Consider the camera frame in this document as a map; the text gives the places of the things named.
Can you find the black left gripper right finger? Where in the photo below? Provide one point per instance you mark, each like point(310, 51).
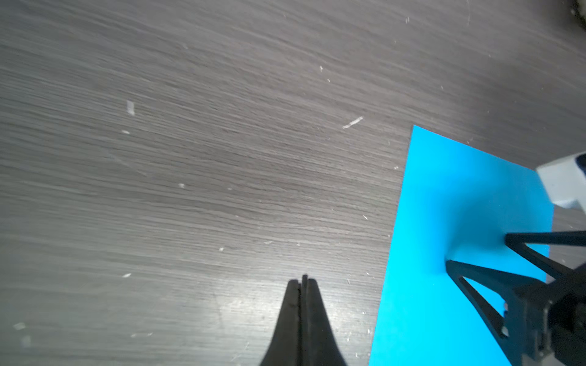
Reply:
point(318, 344)

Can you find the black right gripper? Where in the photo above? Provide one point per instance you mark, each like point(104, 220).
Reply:
point(543, 319)

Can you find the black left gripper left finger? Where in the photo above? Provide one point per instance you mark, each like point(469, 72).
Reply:
point(284, 348)

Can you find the blue rectangular paper sheet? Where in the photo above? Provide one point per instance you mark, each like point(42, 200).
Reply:
point(456, 203)

